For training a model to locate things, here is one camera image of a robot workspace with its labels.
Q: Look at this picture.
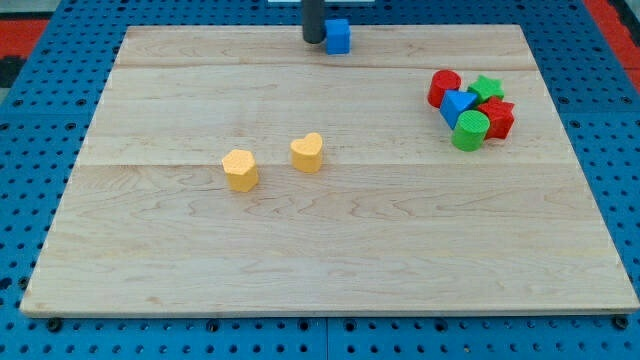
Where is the light wooden board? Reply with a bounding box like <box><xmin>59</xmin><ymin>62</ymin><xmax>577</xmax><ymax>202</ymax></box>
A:
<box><xmin>20</xmin><ymin>25</ymin><xmax>639</xmax><ymax>318</ymax></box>

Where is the blue triangle block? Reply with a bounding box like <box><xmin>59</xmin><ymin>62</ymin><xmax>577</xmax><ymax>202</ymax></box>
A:
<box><xmin>440</xmin><ymin>90</ymin><xmax>478</xmax><ymax>129</ymax></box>

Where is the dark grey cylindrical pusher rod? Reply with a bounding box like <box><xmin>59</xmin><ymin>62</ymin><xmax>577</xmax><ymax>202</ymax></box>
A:
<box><xmin>301</xmin><ymin>0</ymin><xmax>325</xmax><ymax>44</ymax></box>

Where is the yellow pentagon block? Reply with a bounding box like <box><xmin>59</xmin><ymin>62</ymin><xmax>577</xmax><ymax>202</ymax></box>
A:
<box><xmin>222</xmin><ymin>149</ymin><xmax>259</xmax><ymax>192</ymax></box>

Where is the yellow heart block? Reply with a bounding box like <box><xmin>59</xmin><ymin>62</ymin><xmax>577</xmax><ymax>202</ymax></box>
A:
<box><xmin>290</xmin><ymin>132</ymin><xmax>324</xmax><ymax>173</ymax></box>

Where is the blue cube block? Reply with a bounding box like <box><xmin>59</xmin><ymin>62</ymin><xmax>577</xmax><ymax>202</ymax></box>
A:
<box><xmin>325</xmin><ymin>19</ymin><xmax>351</xmax><ymax>55</ymax></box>

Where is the green star block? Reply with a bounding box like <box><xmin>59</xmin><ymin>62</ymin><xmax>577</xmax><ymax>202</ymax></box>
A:
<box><xmin>467</xmin><ymin>74</ymin><xmax>505</xmax><ymax>105</ymax></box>

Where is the green cylinder block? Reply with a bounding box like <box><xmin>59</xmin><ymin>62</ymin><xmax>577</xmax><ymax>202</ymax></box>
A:
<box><xmin>451</xmin><ymin>110</ymin><xmax>490</xmax><ymax>152</ymax></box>

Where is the red star block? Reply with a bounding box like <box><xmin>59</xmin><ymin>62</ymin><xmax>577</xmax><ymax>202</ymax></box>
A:
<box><xmin>477</xmin><ymin>96</ymin><xmax>515</xmax><ymax>140</ymax></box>

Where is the red cylinder block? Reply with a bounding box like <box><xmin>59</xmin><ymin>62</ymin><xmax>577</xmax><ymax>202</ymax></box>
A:
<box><xmin>426</xmin><ymin>69</ymin><xmax>462</xmax><ymax>108</ymax></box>

